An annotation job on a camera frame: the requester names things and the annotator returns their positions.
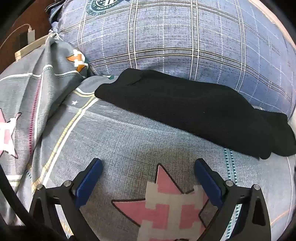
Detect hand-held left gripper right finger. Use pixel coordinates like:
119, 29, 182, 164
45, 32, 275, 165
194, 158, 271, 241

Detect light wooden bed frame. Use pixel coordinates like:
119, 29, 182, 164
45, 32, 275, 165
15, 37, 51, 61

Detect grey star-print bed sheet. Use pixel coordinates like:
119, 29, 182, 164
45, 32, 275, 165
16, 75, 296, 241

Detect blue plaid pillow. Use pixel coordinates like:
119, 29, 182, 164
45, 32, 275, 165
45, 0, 295, 121

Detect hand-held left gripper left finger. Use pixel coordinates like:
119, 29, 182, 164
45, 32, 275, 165
29, 158, 103, 241

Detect white charging cable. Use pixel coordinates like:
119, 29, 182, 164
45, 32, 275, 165
0, 24, 33, 50

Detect grey power bank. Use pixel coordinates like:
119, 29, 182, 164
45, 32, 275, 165
27, 29, 36, 45

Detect grey star-patterned quilt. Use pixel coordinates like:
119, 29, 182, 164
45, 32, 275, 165
0, 31, 96, 226

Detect black cable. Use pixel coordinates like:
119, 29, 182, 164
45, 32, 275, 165
0, 162, 56, 241

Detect dark wooden nightstand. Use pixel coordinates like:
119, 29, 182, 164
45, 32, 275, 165
0, 0, 55, 75

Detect black pants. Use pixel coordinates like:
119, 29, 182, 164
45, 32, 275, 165
95, 68, 296, 160

